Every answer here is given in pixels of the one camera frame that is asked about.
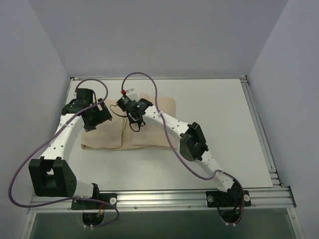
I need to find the front aluminium rail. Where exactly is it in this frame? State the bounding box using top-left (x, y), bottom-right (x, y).
top-left (30, 187), bottom-right (296, 213)

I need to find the back aluminium rail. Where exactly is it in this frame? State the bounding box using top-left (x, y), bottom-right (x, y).
top-left (71, 74), bottom-right (248, 82)

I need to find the purple cable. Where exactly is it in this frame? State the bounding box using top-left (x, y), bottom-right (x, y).
top-left (122, 72), bottom-right (244, 224)
top-left (8, 78), bottom-right (120, 227)

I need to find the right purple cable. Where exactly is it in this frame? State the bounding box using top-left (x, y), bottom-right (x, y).
top-left (122, 72), bottom-right (244, 224)

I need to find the beige cloth surgical kit roll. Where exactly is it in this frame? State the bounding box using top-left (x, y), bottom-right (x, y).
top-left (81, 97), bottom-right (176, 150)

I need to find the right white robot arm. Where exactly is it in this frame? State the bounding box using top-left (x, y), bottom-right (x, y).
top-left (118, 96), bottom-right (244, 206)

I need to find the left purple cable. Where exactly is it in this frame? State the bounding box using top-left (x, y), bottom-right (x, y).
top-left (8, 78), bottom-right (120, 227)

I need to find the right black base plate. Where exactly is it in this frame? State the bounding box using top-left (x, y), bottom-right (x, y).
top-left (206, 190), bottom-right (242, 208)

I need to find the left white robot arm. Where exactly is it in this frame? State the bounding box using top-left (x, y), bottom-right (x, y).
top-left (28, 88), bottom-right (112, 209)

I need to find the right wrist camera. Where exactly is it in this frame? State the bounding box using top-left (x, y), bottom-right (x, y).
top-left (116, 88), bottom-right (139, 112)

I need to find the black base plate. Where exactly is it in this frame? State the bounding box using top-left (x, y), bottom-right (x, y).
top-left (71, 192), bottom-right (117, 210)
top-left (206, 190), bottom-right (242, 208)

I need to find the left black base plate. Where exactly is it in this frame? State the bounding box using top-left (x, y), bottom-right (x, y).
top-left (71, 192), bottom-right (117, 210)

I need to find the aluminium rail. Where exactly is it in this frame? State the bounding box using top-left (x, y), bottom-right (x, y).
top-left (30, 187), bottom-right (296, 213)
top-left (71, 74), bottom-right (248, 82)

